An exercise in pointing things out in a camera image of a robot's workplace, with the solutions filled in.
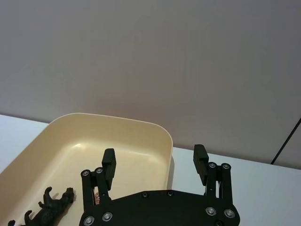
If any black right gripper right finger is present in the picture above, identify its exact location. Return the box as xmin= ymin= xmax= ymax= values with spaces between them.
xmin=192 ymin=144 xmax=234 ymax=208

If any black toy animal figure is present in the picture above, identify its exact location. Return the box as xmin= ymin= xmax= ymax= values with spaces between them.
xmin=8 ymin=186 xmax=77 ymax=226

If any cream plastic tray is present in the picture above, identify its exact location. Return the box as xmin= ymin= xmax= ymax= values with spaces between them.
xmin=0 ymin=113 xmax=174 ymax=226

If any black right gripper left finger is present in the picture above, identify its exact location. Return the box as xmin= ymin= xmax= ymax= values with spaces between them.
xmin=80 ymin=148 xmax=117 ymax=213

